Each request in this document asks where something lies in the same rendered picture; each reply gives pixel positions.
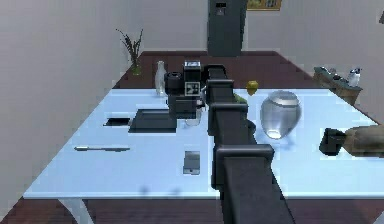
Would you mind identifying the clear glass bottle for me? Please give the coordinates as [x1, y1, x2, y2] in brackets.
[154, 60, 168, 97]

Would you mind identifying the clear glass vase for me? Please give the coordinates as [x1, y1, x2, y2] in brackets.
[259, 89, 303, 141]

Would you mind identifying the white table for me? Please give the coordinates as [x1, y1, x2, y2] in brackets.
[23, 87, 384, 224]

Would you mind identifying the white spray bottle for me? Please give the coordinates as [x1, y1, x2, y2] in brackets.
[347, 67, 363, 88]

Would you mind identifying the brown side table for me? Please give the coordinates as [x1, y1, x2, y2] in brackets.
[312, 66, 364, 106]

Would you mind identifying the house plant in green pot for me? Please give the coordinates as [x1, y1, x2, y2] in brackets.
[115, 28, 145, 76]

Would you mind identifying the framed picture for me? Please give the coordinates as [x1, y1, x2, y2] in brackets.
[246, 0, 283, 12]

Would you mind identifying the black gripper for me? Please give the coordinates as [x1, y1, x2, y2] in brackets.
[164, 71, 205, 120]

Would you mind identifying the green leafy vegetable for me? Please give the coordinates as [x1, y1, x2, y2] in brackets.
[233, 92, 248, 105]

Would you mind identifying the small clear glass cup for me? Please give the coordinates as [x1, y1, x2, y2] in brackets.
[184, 109, 203, 127]

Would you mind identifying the grey phone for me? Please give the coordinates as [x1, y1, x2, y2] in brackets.
[182, 150, 202, 176]

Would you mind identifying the dark grey fridge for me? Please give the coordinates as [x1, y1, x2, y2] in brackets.
[206, 0, 248, 58]

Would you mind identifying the yellow green apple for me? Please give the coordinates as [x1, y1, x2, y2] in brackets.
[245, 80, 260, 96]

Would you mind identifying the grey pen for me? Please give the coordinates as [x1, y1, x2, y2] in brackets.
[73, 145, 131, 153]

